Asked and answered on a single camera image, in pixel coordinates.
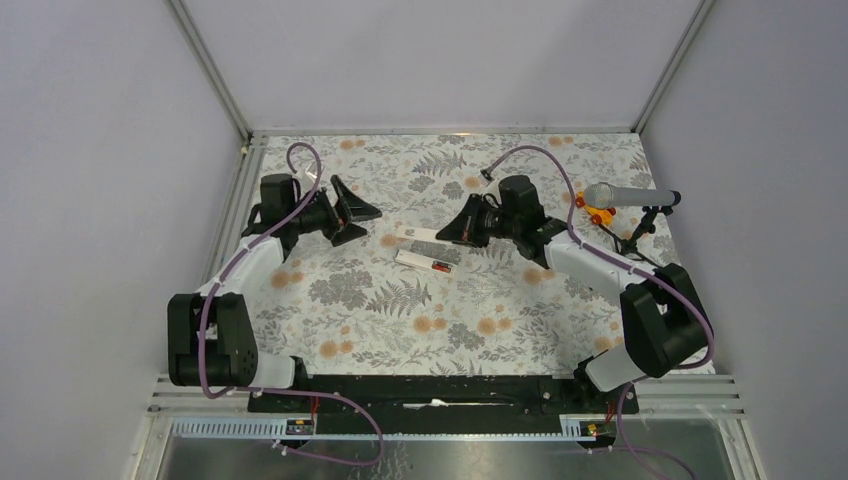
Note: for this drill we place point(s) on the orange toy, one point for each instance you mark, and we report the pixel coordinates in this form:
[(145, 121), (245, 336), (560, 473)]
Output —
[(600, 217)]

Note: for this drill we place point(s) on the white remote control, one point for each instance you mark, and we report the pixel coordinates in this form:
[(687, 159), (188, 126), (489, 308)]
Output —
[(418, 261)]

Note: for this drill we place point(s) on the grey microphone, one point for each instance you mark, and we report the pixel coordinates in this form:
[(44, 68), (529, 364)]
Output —
[(603, 195)]

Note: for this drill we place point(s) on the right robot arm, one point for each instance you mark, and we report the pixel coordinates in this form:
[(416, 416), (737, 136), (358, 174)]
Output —
[(663, 322)]

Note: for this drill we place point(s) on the white remote battery cover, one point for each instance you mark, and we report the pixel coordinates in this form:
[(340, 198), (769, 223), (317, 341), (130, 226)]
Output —
[(416, 233)]

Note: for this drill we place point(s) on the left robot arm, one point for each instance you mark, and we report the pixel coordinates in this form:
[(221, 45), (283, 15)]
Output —
[(211, 340)]

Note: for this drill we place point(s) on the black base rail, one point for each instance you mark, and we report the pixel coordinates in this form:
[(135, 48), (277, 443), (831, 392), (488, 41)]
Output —
[(450, 405)]

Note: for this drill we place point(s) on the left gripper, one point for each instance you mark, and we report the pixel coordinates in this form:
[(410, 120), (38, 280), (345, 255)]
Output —
[(347, 232)]

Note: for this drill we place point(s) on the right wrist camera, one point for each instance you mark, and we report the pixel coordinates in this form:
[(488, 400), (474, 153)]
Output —
[(491, 193)]

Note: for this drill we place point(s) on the red orange battery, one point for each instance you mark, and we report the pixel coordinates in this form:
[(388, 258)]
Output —
[(442, 267)]

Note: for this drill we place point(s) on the floral table mat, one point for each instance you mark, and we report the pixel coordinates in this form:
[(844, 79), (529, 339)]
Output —
[(353, 310)]

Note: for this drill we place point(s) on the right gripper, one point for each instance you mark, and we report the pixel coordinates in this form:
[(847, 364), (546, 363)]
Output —
[(464, 228)]

